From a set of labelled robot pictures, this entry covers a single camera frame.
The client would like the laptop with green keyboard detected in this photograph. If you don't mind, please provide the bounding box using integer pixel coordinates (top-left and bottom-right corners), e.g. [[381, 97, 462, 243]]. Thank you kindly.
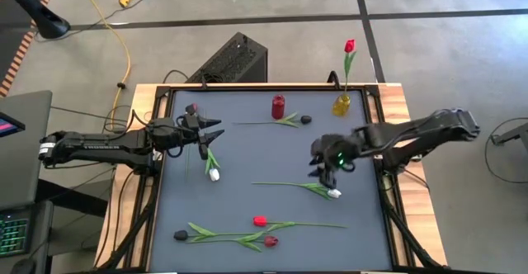
[[0, 201, 54, 267]]

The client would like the black computer mouse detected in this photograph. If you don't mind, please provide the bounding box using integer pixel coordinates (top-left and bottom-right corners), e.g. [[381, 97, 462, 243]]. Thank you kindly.
[[10, 257, 38, 274]]

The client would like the bright red tulip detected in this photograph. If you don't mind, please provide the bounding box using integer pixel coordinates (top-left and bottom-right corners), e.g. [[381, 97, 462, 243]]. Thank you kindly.
[[342, 38, 358, 97], [252, 215, 348, 233]]

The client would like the black stand foot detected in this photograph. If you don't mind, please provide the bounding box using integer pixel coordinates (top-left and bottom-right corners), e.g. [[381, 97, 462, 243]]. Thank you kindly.
[[490, 121, 528, 146]]

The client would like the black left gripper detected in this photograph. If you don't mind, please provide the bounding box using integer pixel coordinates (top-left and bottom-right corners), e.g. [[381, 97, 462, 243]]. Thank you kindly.
[[177, 106, 226, 161]]

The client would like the black computer tower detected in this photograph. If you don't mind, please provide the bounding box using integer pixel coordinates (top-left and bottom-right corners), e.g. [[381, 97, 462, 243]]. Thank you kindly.
[[185, 31, 269, 84]]

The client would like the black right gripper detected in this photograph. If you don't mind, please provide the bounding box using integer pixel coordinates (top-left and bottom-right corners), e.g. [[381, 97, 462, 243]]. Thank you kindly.
[[308, 132, 365, 190]]

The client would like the black tulip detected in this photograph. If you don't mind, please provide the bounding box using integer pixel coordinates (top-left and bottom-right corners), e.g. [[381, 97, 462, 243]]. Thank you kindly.
[[232, 111, 314, 129], [172, 222, 266, 243]]

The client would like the yellow glass vase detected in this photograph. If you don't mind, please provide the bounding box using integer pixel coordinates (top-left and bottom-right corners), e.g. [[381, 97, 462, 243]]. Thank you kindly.
[[332, 93, 352, 117]]

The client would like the orange edged floor mat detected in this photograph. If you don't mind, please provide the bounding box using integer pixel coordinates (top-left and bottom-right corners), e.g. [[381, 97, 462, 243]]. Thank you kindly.
[[0, 0, 61, 97]]

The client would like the red ribbed vase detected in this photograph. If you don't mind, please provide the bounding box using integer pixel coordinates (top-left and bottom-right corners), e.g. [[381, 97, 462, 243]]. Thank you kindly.
[[271, 94, 286, 120]]

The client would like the grey table mat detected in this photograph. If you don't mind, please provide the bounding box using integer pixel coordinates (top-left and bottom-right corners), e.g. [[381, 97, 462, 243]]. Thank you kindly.
[[148, 88, 394, 273]]

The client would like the screen with pink display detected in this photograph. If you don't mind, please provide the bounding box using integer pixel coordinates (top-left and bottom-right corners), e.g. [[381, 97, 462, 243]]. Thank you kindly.
[[0, 111, 26, 139]]

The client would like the black cable loop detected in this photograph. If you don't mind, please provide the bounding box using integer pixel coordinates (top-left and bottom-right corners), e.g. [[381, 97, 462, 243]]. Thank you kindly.
[[484, 116, 528, 184]]

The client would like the white tulip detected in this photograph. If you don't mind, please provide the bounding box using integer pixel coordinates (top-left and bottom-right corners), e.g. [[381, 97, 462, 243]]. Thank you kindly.
[[204, 147, 222, 182], [251, 181, 342, 201]]

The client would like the long yellow cable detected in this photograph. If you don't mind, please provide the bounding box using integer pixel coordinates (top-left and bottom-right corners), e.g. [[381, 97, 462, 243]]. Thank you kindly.
[[72, 0, 133, 130]]

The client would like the black stand pole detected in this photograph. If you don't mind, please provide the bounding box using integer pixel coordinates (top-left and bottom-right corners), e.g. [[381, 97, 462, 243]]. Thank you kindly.
[[0, 0, 71, 40]]

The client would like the black metal table frame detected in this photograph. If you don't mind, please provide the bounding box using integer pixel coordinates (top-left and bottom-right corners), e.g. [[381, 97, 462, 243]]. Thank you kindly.
[[94, 82, 445, 274]]

